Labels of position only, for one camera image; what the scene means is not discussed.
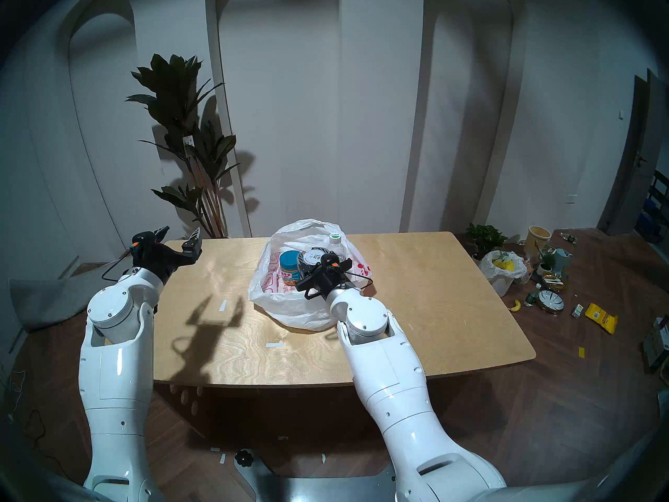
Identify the tall dark leafy plant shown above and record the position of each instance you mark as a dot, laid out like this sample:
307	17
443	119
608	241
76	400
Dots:
172	88

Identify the dark grey door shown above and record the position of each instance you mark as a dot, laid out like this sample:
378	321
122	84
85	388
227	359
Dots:
635	166

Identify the tiny potted green plant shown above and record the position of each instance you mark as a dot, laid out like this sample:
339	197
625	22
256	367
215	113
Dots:
547	260

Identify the light wooden table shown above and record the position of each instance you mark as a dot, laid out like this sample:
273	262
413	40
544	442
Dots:
460	323

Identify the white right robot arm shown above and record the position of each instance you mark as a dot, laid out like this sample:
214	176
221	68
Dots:
387	360

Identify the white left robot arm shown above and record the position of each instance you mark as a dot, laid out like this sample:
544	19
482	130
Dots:
117	380

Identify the yellow snack packet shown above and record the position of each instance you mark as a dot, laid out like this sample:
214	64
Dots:
601	318

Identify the white bin bag yellow contents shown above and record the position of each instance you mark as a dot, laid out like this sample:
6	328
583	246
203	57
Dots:
502	282

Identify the small white green carton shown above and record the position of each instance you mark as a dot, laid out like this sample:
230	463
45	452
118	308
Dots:
577	311

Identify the yellow banana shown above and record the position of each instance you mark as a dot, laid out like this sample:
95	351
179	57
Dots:
515	307

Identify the gold rimmed dish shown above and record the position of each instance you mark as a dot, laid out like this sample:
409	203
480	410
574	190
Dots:
555	282

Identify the dark shelf blue crates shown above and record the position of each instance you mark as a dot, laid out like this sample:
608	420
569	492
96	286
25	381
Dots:
656	213

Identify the beige flower pot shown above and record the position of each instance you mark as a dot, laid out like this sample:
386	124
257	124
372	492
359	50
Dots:
537	239

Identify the black star knob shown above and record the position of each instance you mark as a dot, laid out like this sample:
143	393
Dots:
244	458

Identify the small green bushy plant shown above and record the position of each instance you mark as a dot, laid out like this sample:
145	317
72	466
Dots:
486	237

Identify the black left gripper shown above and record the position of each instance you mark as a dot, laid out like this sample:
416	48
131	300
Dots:
159	258

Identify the small green bottle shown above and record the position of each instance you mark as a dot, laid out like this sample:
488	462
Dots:
532	298

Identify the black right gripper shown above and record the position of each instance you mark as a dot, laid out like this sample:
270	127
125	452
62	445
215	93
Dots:
329	281

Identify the peanut butter jar blue lid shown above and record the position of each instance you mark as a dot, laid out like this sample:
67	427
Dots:
288	268

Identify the water bottle green label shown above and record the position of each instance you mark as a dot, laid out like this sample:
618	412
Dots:
337	247

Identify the teal watering jug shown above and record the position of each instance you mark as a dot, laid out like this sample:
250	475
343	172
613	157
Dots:
562	260

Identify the grey metal robot base plate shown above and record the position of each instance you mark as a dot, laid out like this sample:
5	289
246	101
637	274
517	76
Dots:
313	489

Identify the white plastic bag red print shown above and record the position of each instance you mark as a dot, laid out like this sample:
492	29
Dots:
287	307

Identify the dark jam jar white lid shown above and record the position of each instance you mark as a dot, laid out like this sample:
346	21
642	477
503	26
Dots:
315	258

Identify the grey rolled mat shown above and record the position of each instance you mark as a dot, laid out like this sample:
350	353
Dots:
52	297

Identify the cardboard box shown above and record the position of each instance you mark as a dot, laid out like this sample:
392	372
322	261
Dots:
657	344

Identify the lying green glass bottle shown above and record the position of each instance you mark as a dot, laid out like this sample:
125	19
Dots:
569	238

